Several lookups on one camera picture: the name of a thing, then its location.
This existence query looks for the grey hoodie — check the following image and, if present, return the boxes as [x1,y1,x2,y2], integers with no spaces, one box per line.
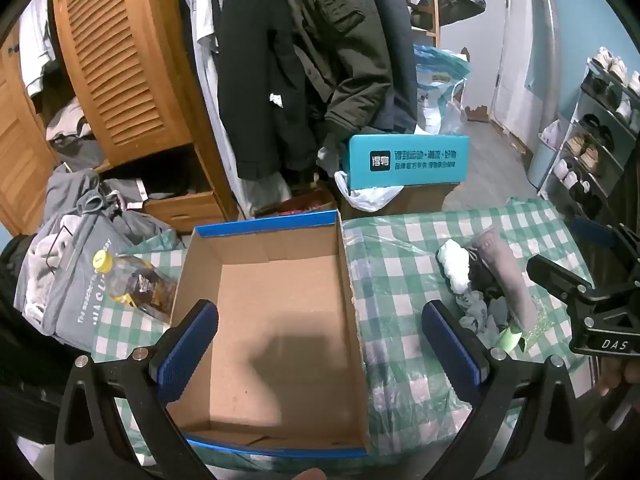
[46,165,173,248]

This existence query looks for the white hanging garment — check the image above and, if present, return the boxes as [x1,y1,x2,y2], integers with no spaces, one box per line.
[17,0,63,98]

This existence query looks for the louvred wooden wardrobe door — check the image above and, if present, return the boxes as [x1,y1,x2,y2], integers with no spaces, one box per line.
[0,35,58,236]
[50,0,193,166]

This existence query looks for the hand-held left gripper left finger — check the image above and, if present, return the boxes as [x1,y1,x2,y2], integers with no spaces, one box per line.
[54,299,220,480]

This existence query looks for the pale blue trash bin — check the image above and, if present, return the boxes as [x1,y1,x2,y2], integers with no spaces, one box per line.
[527,120,573,191]

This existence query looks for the group of assorted shoes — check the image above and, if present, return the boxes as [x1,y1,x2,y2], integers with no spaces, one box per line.
[552,47,640,216]

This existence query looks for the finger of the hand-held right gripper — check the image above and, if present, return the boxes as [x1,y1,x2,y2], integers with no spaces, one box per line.
[526,254,598,306]
[571,215,633,261]

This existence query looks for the wooden wardrobe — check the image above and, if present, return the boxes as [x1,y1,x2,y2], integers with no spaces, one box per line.
[0,0,241,236]

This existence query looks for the teal shoe box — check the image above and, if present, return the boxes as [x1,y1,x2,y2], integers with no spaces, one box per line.
[341,134,468,192]

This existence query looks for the navy coat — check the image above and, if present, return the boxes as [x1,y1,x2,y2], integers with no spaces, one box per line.
[340,0,418,133]

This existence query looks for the wooden shelf rack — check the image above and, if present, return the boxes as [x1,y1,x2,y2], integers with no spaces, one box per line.
[402,0,501,51]

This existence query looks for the white door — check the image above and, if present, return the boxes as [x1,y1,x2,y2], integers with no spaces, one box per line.
[490,0,558,151]

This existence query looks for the light green sock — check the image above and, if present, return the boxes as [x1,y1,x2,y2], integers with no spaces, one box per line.
[495,325,526,353]

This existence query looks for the blue-rimmed cardboard box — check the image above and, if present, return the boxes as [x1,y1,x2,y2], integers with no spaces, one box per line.
[165,210,373,461]

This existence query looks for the taupe sock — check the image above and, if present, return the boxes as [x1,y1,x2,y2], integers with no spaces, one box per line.
[472,227,538,331]

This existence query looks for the black backpack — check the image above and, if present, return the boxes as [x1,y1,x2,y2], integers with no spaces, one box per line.
[0,232,38,311]

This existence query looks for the blue and white plastic bag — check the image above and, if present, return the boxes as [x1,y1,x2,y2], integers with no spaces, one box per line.
[412,44,473,136]

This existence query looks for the person's right hand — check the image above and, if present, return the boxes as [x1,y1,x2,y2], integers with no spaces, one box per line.
[592,357,640,431]

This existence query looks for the grey printed tote bag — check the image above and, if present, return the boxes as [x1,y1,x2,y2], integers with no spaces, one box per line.
[14,214,131,353]

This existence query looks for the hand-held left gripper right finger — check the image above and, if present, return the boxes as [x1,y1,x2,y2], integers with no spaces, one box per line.
[421,300,586,480]

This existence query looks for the grey folded clothes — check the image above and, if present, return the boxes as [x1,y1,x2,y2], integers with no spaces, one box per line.
[47,100,111,171]

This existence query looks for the wooden wardrobe drawer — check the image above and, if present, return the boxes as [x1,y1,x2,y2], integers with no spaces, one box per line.
[142,190,221,233]

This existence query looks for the black sock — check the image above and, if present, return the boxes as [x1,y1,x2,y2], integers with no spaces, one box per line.
[467,250,503,296]

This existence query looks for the yellow-capped oil bottle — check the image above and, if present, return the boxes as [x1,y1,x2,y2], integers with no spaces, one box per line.
[90,250,180,323]

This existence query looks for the metal shoe rack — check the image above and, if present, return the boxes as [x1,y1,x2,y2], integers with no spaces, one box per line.
[537,47,640,221]

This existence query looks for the white fluffy sock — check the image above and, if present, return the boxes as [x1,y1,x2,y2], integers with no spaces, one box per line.
[436,239,473,295]

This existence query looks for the black coat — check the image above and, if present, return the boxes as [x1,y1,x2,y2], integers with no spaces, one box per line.
[217,0,326,181]

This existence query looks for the brown cardboard box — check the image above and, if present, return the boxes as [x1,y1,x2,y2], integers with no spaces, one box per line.
[345,180,461,221]

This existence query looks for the olive green jacket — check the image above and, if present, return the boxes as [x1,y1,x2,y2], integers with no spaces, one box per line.
[282,0,396,141]

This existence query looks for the long white shirt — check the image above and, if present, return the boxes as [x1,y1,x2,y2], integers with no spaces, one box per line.
[167,0,296,221]

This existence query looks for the green checked cloth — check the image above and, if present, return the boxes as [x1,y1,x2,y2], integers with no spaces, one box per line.
[92,197,596,480]

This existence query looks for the clear plastic bag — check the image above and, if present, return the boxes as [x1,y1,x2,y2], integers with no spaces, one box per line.
[437,85,468,136]

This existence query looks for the pale printed plastic bag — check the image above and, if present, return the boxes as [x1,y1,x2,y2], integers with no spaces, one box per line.
[452,290,511,346]

